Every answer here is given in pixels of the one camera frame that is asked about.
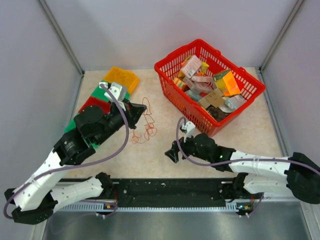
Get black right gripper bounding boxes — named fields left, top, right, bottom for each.
left=165, top=129, right=212, bottom=163

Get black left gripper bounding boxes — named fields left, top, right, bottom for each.
left=94, top=98, right=147, bottom=146

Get orange wire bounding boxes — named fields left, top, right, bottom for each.
left=130, top=96, right=158, bottom=145

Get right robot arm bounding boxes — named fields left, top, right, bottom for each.
left=164, top=133, right=320, bottom=204

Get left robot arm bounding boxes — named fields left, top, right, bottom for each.
left=3, top=99, right=147, bottom=225

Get red plastic bin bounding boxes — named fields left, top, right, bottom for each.
left=78, top=96, right=110, bottom=114

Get green plastic bin rear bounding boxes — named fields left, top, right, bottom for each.
left=91, top=86, right=130, bottom=102

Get green plastic bin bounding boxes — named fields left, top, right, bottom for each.
left=91, top=86, right=130, bottom=102
left=64, top=120, right=99, bottom=149

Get yellow plastic bin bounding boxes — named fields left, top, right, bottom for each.
left=102, top=66, right=140, bottom=95

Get green plastic bin front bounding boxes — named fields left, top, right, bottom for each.
left=64, top=120, right=99, bottom=149

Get brown cardboard box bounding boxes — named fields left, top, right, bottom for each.
left=197, top=88, right=225, bottom=109

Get orange green carton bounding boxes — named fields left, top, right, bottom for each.
left=213, top=69, right=241, bottom=97

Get red shopping basket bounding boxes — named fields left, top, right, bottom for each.
left=153, top=38, right=266, bottom=140

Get pink box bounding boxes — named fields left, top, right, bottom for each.
left=180, top=54, right=202, bottom=78

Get metal front plate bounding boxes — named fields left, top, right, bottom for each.
left=43, top=202, right=312, bottom=240

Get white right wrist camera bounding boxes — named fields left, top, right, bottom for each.
left=179, top=121, right=196, bottom=143

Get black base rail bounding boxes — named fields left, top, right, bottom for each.
left=84, top=177, right=253, bottom=208

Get grey slotted cable duct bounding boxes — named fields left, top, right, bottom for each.
left=59, top=201, right=241, bottom=213

